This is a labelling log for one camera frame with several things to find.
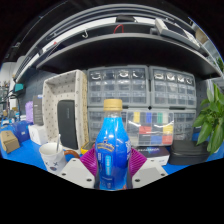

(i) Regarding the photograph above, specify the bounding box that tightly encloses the white metal rack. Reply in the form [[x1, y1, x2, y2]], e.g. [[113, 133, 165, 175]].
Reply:
[[194, 19, 224, 84]]

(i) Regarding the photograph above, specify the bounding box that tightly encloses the black rectangular speaker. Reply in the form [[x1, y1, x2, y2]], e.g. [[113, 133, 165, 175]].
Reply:
[[56, 99, 79, 150]]

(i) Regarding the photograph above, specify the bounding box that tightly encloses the green potted plant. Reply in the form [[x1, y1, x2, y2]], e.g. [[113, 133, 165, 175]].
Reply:
[[192, 83, 224, 154]]

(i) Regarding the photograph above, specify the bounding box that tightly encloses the white mug with orange handle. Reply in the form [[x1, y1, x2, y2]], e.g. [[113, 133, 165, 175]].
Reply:
[[38, 142, 81, 175]]

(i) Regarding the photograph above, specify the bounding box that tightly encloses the black zip case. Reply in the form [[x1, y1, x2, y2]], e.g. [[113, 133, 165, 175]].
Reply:
[[168, 139, 211, 166]]

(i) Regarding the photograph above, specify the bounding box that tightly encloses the brown cardboard box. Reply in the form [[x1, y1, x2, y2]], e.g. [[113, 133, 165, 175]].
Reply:
[[0, 130, 21, 154]]

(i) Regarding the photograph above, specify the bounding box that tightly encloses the purple bag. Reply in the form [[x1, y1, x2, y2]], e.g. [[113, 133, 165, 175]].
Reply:
[[24, 101, 35, 124]]

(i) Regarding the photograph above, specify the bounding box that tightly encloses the blue drink bottle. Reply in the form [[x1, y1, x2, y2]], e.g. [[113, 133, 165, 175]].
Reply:
[[94, 98, 132, 191]]

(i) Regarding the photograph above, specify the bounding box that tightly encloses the blue box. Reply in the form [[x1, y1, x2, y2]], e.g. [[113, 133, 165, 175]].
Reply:
[[11, 120, 33, 144]]

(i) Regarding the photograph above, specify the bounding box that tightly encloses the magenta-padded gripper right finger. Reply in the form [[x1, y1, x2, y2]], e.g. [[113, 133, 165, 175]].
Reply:
[[127, 147, 169, 190]]

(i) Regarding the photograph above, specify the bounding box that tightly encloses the dark grey upright box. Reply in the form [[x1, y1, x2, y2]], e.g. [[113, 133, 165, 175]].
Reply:
[[32, 94, 45, 126]]

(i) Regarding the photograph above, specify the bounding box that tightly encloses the dark overhead shelf unit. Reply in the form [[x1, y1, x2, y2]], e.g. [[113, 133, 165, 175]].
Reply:
[[13, 4, 223, 81]]

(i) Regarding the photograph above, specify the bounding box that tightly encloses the clear box of colourful parts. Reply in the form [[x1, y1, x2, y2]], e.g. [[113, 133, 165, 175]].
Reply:
[[124, 110, 175, 148]]

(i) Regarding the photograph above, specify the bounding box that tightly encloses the spoon in mug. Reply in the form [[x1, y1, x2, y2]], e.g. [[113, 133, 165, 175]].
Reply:
[[55, 133, 62, 154]]

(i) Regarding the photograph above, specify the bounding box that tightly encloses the beige dotted storage tray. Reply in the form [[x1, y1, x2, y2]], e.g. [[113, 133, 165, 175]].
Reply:
[[41, 69, 90, 151]]

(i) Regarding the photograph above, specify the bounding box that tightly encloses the yellow multimeter with red leads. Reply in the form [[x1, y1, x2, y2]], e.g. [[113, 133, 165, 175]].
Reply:
[[79, 140, 98, 156]]

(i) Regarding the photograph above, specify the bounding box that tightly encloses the white cardboard box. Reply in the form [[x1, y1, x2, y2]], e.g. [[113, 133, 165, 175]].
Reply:
[[27, 123, 49, 146]]

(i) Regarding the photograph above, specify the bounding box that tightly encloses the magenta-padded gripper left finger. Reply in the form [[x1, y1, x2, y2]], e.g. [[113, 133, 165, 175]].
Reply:
[[59, 148, 100, 190]]

